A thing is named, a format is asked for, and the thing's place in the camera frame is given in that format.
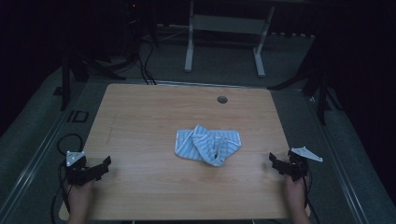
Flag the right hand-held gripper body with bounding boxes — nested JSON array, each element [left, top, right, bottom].
[[287, 146, 324, 182]]

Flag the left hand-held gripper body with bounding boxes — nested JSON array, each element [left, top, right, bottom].
[[64, 150, 92, 187]]

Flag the blue striped towel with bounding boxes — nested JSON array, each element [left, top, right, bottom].
[[174, 124, 242, 167]]

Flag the person's right hand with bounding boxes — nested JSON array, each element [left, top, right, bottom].
[[284, 175, 310, 207]]

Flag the person's left hand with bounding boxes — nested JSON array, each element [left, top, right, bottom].
[[66, 180, 94, 211]]

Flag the black metal stand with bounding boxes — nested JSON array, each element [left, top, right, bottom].
[[266, 36, 344, 126], [51, 43, 127, 112]]

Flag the dark equipment with red light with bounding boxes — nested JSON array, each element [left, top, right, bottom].
[[121, 0, 158, 59]]

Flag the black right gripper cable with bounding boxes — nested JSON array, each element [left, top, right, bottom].
[[302, 169, 321, 224]]

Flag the black floor cables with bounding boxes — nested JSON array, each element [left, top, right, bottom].
[[135, 38, 158, 86]]

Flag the white metal desk frame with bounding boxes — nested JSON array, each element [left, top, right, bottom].
[[183, 0, 276, 78]]

